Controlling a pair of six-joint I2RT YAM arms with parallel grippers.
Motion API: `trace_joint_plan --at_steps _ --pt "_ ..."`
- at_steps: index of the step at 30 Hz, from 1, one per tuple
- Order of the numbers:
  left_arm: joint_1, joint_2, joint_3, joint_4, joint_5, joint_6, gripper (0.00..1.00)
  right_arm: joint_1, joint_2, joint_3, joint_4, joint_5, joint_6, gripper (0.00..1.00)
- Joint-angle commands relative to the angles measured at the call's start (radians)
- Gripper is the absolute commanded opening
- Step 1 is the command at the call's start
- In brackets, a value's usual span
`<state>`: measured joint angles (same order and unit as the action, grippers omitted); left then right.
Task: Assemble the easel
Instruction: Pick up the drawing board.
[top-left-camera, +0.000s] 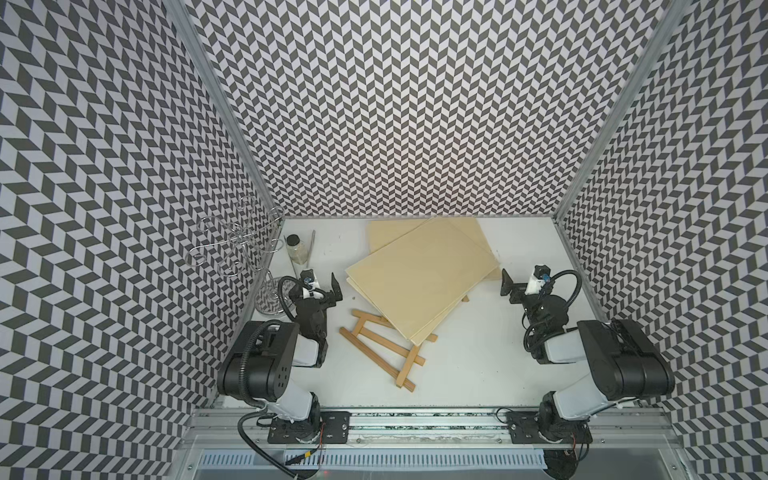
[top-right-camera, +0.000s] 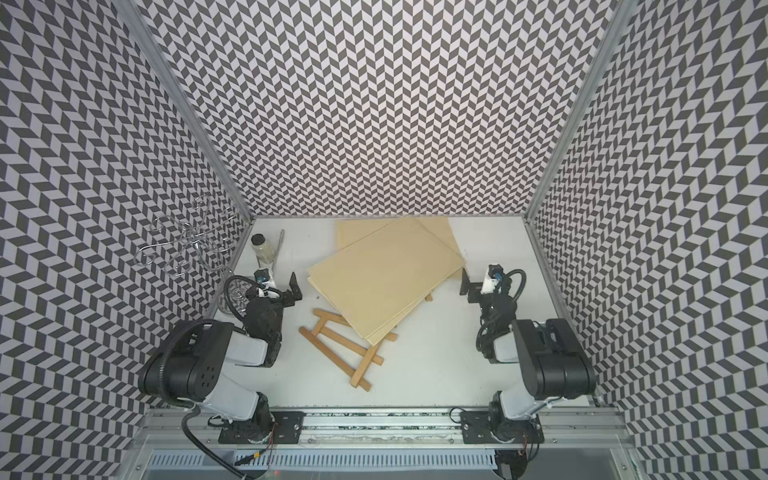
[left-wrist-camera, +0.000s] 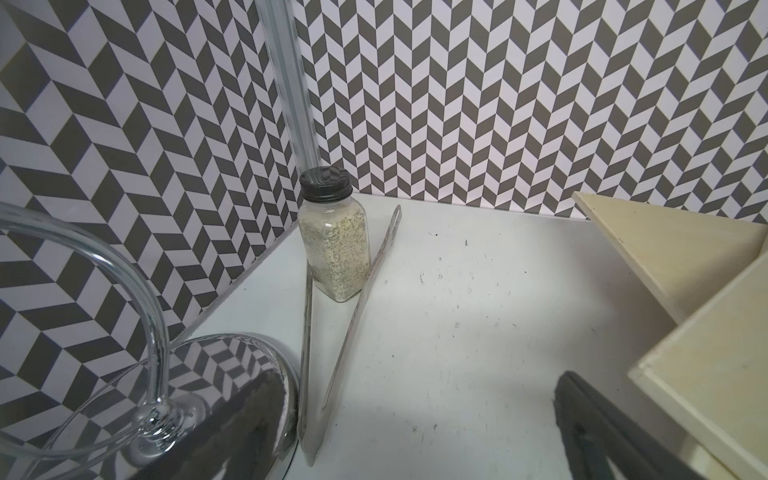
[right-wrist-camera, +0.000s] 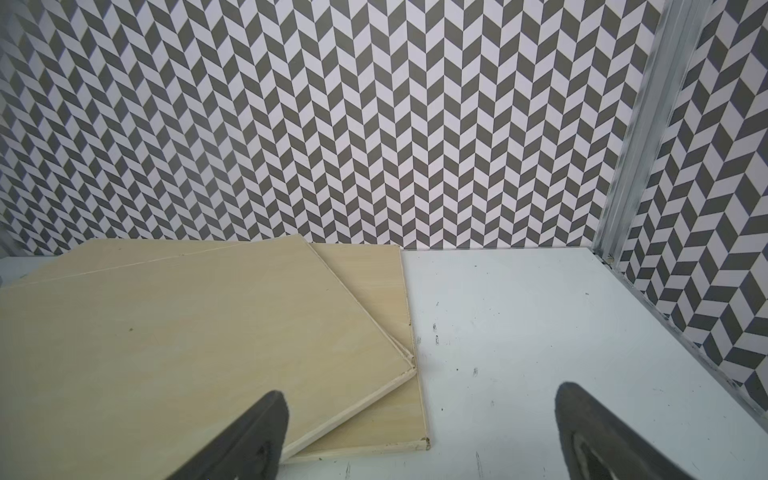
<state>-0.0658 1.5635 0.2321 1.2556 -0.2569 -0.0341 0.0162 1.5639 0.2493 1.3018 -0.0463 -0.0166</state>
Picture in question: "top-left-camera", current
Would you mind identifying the plywood board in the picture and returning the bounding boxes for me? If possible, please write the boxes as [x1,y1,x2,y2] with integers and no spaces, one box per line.
[367,217,501,281]
[346,243,488,345]

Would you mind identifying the wooden easel frame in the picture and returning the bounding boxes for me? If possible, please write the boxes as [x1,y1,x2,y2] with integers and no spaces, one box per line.
[339,309,426,393]

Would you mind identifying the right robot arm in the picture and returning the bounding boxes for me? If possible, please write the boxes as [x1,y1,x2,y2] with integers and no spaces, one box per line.
[500,265,675,446]

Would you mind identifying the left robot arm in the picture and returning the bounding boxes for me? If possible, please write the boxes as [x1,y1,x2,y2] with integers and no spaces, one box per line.
[217,269,350,444]

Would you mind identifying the glass spice jar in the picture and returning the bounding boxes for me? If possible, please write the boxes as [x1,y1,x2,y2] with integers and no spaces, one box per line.
[285,234,309,265]

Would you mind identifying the metal tongs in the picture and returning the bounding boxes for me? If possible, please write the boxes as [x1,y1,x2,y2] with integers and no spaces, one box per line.
[306,230,316,268]

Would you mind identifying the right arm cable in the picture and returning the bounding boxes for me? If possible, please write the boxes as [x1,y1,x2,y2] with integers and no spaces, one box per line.
[521,269,584,355]

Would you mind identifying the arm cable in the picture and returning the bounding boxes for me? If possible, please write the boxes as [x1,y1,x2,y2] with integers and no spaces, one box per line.
[521,269,584,355]
[236,269,319,480]

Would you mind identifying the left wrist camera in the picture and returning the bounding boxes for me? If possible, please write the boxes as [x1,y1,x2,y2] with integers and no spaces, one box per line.
[299,269,320,299]

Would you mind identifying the wire mug tree stand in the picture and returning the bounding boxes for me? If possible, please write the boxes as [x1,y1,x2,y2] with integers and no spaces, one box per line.
[183,194,287,318]

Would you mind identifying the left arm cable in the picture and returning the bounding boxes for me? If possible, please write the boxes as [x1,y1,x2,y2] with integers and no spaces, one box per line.
[236,269,319,480]

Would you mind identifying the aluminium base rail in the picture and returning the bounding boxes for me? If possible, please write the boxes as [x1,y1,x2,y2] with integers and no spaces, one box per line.
[173,407,685,469]

